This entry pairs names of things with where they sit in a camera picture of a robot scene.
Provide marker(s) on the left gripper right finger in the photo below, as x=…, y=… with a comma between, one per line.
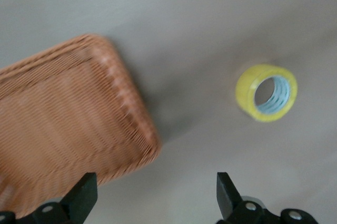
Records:
x=229, y=200

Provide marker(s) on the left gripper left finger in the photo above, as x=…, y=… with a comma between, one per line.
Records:
x=79, y=197

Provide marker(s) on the yellowish clear tape roll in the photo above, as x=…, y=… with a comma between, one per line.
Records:
x=245, y=92

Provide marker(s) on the brown wicker basket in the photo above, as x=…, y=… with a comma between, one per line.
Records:
x=65, y=116

